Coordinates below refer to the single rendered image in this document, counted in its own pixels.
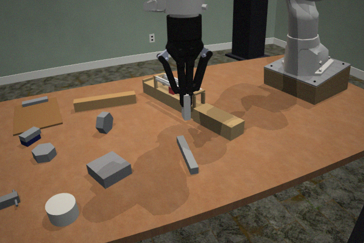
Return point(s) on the tan wooden bar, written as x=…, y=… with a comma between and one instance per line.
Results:
x=104, y=101

